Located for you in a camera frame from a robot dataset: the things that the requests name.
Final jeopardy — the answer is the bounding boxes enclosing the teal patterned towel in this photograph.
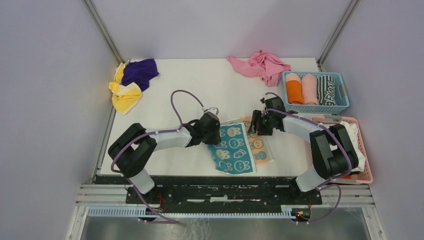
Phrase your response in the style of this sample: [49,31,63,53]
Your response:
[207,115,274,176]

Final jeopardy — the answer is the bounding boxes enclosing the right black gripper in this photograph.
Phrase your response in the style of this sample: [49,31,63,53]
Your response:
[247,110,274,136]

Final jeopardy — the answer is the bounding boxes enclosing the blue slotted cable duct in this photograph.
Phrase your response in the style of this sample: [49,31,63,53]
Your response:
[87,206,295,220]

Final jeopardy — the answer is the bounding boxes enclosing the green white striped towel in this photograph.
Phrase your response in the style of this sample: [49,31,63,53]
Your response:
[317,75,336,106]

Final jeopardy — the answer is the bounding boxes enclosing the pink crumpled towel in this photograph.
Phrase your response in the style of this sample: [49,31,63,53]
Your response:
[226,50,291,87]

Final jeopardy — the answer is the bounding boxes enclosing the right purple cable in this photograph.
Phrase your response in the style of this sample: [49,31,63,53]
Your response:
[259,92,342,225]

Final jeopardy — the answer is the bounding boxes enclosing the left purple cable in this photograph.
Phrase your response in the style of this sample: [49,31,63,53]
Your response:
[110,89,205,225]

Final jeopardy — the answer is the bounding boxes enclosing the pink plastic basket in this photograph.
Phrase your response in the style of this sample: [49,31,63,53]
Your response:
[311,114,373,185]

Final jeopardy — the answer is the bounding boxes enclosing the orange rolled towel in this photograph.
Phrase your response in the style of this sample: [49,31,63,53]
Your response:
[285,73,305,105]

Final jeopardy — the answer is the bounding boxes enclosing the orange cloth in basket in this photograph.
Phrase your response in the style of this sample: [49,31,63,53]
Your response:
[340,175,352,180]

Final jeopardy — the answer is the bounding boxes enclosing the light pink rolled towel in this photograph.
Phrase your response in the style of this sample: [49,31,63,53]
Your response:
[301,73,319,105]

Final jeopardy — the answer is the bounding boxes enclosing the white cloth in basket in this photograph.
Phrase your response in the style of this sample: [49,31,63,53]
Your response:
[339,121,366,172]

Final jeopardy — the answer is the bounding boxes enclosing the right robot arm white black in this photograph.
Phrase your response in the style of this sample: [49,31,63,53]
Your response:
[248,96,360,204]

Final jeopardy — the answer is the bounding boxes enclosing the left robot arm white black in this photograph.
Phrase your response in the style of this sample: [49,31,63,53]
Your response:
[107,107,221,204]

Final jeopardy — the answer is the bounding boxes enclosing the yellow towel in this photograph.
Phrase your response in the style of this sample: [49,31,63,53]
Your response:
[108,61,143,116]

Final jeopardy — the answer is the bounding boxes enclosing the aluminium frame rails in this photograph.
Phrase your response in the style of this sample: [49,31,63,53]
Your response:
[65,184,387,240]

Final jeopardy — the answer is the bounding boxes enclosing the purple cable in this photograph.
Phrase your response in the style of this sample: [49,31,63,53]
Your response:
[259,92,342,225]
[110,89,205,225]

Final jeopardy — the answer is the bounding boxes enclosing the blue plastic basket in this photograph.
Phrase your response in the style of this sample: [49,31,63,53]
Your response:
[277,71,350,115]

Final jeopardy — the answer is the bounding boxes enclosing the purple towel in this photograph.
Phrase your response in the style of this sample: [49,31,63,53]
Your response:
[121,58,160,92]

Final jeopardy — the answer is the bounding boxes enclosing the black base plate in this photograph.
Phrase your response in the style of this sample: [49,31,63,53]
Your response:
[143,175,323,214]

